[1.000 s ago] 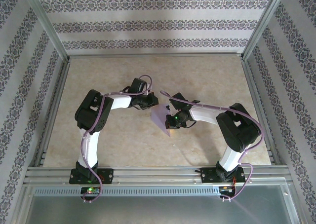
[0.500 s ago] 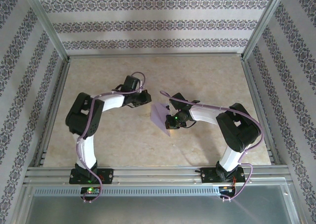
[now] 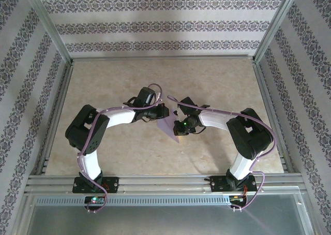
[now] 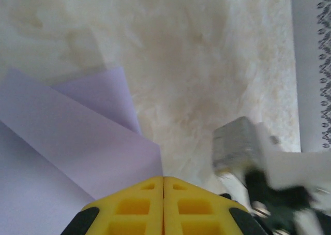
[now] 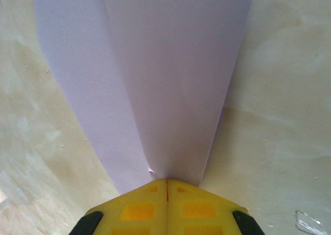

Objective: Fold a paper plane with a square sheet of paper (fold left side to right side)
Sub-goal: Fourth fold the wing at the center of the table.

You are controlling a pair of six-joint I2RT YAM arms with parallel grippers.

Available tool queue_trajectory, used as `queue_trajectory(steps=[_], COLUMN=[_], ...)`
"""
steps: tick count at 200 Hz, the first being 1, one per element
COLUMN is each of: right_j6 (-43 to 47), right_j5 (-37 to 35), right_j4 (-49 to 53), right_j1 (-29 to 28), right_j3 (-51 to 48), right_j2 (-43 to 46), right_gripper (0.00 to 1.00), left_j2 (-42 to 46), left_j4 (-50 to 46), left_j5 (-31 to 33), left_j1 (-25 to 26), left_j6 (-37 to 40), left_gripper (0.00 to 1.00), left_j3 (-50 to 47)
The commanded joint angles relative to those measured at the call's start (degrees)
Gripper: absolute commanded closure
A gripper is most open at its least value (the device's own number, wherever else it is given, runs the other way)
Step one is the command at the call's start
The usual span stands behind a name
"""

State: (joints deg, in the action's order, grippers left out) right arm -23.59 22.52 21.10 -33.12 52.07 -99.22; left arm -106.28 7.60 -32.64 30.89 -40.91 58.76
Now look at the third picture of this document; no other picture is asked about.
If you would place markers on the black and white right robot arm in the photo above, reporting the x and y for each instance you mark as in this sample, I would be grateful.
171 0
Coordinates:
245 134

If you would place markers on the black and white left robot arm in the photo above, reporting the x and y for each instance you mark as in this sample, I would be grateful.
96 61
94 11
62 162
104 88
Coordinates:
85 131

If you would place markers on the circuit board with orange light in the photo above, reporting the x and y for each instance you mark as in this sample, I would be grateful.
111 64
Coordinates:
236 198

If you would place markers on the grey metal panel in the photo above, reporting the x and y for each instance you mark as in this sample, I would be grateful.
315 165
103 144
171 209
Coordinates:
165 219

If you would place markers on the circuit board with green light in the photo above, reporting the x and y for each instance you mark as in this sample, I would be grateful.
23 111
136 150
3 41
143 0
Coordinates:
94 199

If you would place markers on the aluminium table edge rail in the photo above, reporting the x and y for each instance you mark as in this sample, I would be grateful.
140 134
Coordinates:
57 103
163 57
264 90

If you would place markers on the aluminium mounting rail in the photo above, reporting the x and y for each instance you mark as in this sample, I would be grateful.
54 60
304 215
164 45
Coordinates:
160 184

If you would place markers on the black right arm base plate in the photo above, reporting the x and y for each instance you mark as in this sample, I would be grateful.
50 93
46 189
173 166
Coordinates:
217 184

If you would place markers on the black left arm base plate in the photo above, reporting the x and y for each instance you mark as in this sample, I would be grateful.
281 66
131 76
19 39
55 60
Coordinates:
111 184

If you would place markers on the aluminium frame post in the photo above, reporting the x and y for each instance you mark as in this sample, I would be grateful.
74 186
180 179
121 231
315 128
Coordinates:
277 20
48 20

